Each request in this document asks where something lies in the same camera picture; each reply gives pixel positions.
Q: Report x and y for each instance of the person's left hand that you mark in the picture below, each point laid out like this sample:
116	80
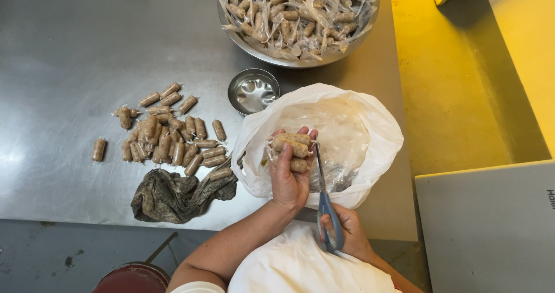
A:
288	184

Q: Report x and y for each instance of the person's right hand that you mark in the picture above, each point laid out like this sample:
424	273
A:
353	234

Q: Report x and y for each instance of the plastic-wrapped tan sausage link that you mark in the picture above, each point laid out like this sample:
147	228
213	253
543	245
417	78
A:
299	165
297	138
292	148

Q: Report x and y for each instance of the person's white apron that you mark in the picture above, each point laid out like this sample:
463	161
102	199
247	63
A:
303	262

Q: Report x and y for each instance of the small steel dish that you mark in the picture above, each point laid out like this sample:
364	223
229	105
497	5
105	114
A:
253	92

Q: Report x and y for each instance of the white plastic bag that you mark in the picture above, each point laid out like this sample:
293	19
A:
373	132

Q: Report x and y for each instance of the dark crumpled cloth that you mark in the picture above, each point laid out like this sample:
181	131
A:
173	197

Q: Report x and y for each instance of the large steel bowl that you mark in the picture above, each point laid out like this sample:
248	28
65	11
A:
277	57

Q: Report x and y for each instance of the pile of trimmed sausages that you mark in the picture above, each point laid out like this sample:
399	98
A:
167	139

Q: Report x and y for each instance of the white appliance lid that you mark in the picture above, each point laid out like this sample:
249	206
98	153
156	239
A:
485	232

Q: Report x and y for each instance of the heap of untrimmed wrapped sausages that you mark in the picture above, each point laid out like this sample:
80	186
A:
299	18

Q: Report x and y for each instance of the red round stool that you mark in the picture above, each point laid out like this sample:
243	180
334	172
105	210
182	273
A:
130	280

